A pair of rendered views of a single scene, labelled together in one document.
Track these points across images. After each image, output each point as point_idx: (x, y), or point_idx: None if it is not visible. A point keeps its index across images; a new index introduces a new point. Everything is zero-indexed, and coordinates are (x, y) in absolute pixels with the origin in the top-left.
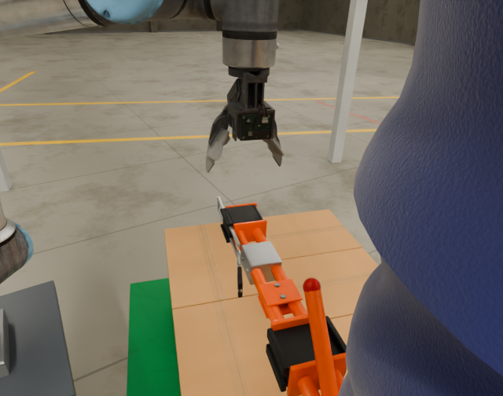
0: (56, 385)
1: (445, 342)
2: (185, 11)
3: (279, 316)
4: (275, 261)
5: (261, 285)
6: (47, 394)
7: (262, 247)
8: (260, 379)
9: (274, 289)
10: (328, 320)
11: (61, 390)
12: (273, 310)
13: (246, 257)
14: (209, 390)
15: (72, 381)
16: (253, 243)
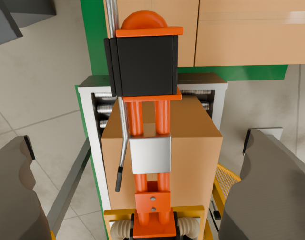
0: None
1: None
2: None
3: (144, 218)
4: (163, 171)
5: (137, 195)
6: None
7: (156, 147)
8: (167, 17)
9: (148, 201)
10: (177, 237)
11: (5, 31)
12: (141, 214)
13: (131, 158)
14: (126, 17)
15: (10, 21)
16: (145, 139)
